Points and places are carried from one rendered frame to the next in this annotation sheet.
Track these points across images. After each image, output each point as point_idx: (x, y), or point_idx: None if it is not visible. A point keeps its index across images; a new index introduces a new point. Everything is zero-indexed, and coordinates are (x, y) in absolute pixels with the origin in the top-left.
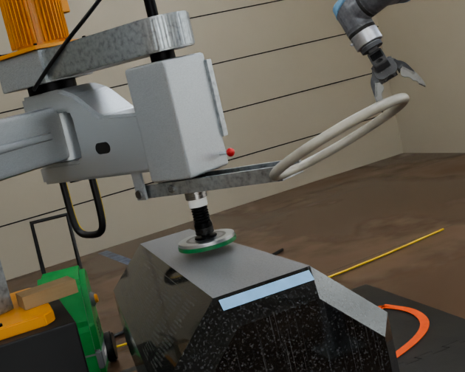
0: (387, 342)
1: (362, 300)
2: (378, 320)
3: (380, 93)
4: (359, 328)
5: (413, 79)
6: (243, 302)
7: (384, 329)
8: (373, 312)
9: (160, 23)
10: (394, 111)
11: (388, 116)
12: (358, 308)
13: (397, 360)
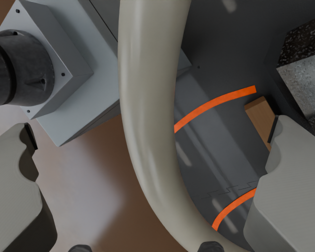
0: (282, 39)
1: (311, 52)
2: (292, 44)
3: (293, 167)
4: None
5: (17, 147)
6: None
7: (285, 41)
8: (296, 49)
9: None
10: (202, 216)
11: (223, 236)
12: None
13: (268, 65)
